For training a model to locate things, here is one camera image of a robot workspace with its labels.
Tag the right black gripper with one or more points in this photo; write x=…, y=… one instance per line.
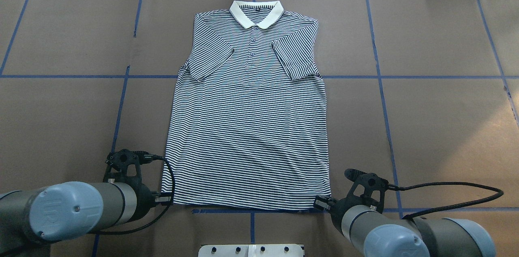
x=338, y=206

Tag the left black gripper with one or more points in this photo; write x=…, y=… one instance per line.
x=142, y=199

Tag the striped polo shirt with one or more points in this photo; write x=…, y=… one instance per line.
x=248, y=121

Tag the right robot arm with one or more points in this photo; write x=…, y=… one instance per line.
x=375, y=235

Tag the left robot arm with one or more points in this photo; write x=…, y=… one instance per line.
x=33, y=220

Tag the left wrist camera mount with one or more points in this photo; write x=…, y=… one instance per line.
x=125, y=166

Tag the white pedestal column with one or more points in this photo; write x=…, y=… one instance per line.
x=252, y=250

